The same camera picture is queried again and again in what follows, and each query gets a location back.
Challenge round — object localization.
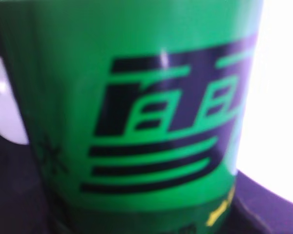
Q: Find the green Sprite bottle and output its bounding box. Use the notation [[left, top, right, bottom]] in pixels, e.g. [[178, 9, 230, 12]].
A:
[[0, 0, 264, 234]]

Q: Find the white cup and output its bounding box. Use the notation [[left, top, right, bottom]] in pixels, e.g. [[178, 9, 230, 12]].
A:
[[0, 57, 29, 145]]

